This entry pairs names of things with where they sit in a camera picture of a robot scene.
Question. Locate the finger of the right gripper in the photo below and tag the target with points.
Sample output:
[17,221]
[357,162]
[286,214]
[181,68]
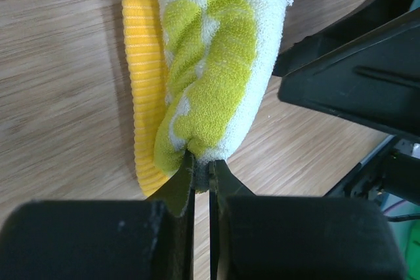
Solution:
[370,15]

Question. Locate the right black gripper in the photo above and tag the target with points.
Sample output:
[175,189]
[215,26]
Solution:
[372,81]

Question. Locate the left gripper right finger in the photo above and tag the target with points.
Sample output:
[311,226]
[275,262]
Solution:
[274,237]

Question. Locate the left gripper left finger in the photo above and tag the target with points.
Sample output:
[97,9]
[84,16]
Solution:
[123,239]

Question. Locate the yellow green crocodile towel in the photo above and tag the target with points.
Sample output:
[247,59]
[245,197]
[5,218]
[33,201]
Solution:
[199,70]

